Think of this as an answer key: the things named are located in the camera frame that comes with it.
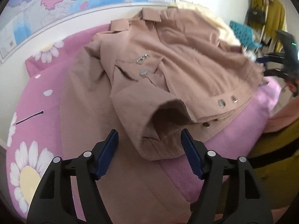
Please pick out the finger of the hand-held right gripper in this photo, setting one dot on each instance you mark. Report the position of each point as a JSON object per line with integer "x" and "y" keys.
{"x": 273, "y": 72}
{"x": 272, "y": 57}

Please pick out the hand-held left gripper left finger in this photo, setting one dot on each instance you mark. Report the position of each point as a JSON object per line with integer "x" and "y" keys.
{"x": 105, "y": 158}

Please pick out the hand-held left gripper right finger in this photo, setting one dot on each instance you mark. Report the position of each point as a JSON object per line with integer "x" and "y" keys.
{"x": 192, "y": 158}

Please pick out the pink jacket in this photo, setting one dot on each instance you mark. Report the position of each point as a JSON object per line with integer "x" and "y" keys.
{"x": 186, "y": 63}

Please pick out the person's right forearm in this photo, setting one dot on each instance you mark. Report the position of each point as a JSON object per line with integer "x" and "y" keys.
{"x": 282, "y": 122}

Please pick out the person's right hand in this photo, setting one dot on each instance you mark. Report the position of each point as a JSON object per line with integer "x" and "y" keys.
{"x": 294, "y": 89}

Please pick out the yellow hanging sweater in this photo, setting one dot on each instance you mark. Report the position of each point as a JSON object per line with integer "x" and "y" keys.
{"x": 275, "y": 16}

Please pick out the blue plastic basket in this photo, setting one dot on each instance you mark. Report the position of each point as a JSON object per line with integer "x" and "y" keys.
{"x": 240, "y": 31}

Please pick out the black handbag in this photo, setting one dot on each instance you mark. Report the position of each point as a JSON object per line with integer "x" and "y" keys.
{"x": 255, "y": 16}

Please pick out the cream garment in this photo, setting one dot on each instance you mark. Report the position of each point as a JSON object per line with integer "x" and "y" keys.
{"x": 217, "y": 21}

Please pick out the person's olive yellow clothing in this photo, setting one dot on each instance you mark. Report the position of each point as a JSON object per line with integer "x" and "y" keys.
{"x": 275, "y": 186}

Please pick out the pink floral blanket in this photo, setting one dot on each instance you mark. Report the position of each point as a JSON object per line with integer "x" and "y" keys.
{"x": 42, "y": 86}

